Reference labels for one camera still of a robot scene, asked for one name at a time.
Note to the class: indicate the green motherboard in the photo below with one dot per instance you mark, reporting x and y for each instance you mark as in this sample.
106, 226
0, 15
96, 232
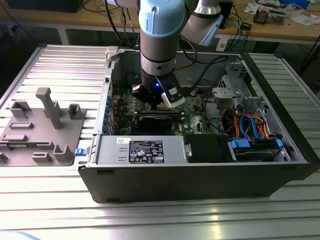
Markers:
192, 120

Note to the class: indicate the beige case latch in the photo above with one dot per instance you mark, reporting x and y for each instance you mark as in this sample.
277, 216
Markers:
111, 52

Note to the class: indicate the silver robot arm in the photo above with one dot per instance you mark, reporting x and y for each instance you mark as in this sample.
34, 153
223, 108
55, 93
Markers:
160, 45

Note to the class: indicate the silver power supply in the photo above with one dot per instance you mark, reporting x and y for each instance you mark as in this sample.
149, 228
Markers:
110, 150

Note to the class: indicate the small black box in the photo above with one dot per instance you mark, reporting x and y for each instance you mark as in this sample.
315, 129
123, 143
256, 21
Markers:
247, 26

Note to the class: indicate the wooden desk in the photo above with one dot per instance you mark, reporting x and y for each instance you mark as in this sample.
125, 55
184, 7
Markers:
75, 18

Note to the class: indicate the grey metal drive cage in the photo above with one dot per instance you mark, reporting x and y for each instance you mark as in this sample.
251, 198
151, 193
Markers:
225, 93

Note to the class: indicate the black equipment box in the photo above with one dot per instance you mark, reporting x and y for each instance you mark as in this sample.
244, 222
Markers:
42, 6

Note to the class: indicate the white paper sheet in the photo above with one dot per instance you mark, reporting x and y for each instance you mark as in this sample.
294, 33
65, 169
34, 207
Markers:
303, 20

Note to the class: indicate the CPU socket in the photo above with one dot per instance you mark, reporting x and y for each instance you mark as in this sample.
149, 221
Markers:
167, 109

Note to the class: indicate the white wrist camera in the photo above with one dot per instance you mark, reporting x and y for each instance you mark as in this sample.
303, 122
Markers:
175, 100

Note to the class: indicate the blue case latch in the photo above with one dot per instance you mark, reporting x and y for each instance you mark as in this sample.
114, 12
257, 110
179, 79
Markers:
80, 152

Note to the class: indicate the hard disk in blue carrier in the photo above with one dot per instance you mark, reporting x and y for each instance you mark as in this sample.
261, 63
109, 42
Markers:
240, 144

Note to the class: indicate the black graphics card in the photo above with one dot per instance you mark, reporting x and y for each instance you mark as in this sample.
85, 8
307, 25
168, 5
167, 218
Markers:
155, 123

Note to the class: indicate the copper coil electronics module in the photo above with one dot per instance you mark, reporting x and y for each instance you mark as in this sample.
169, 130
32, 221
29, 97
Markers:
261, 16

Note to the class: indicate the white label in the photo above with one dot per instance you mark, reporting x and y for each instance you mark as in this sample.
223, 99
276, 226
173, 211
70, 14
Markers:
222, 45

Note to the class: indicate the black PC case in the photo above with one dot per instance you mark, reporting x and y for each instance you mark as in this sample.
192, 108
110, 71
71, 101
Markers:
175, 182

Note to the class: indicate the black upright device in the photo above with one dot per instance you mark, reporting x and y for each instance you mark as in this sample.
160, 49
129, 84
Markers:
227, 15

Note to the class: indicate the blue box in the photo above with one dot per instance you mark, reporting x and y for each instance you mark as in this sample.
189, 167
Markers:
295, 3

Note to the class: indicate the grey parts rack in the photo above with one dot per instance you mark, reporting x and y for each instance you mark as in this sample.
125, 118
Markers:
50, 110

